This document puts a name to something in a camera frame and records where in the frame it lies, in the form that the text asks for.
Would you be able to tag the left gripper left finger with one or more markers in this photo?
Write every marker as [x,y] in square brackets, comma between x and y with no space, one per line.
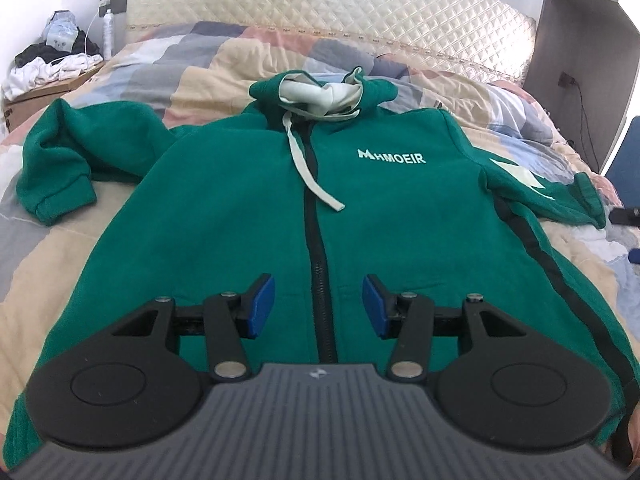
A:
[231,317]

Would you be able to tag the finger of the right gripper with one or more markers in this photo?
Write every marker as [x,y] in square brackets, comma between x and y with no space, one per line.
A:
[625,216]

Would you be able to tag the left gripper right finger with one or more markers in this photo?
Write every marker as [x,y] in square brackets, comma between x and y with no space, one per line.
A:
[406,318]

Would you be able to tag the green zip hoodie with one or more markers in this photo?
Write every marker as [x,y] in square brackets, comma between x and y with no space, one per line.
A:
[501,401]

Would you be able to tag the pile of clothes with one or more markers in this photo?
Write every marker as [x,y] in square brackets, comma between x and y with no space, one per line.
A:
[62,52]

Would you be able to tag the blue chair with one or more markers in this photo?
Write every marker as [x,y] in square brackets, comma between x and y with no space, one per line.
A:
[624,172]

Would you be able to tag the grey bedside cabinet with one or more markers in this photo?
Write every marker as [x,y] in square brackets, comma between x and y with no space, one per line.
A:
[597,42]

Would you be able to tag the cardboard box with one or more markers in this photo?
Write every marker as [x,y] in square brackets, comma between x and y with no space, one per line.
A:
[18,111]

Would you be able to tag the white plastic bottle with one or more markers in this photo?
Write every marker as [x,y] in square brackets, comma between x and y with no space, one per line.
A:
[108,34]

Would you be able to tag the black wall plug with cable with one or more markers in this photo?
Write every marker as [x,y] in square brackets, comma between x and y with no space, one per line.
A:
[583,135]

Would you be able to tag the black wall socket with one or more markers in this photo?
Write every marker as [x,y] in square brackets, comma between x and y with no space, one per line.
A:
[113,6]

